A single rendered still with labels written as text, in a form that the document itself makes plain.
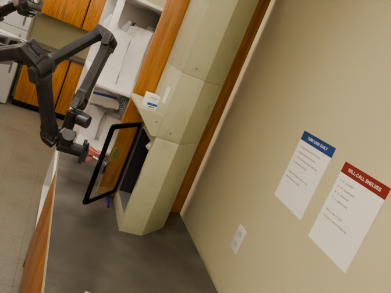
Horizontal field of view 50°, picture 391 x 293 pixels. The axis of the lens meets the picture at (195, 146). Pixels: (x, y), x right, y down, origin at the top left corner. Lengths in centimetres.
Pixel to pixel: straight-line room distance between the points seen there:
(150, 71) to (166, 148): 46
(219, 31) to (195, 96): 28
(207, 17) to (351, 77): 63
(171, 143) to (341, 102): 74
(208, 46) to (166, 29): 39
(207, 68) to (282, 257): 82
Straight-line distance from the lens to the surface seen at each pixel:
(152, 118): 180
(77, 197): 216
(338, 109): 153
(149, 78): 214
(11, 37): 238
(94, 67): 227
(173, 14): 213
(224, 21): 181
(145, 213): 196
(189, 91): 180
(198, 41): 178
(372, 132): 137
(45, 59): 174
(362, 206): 132
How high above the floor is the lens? 182
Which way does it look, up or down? 12 degrees down
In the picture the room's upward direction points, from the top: 23 degrees clockwise
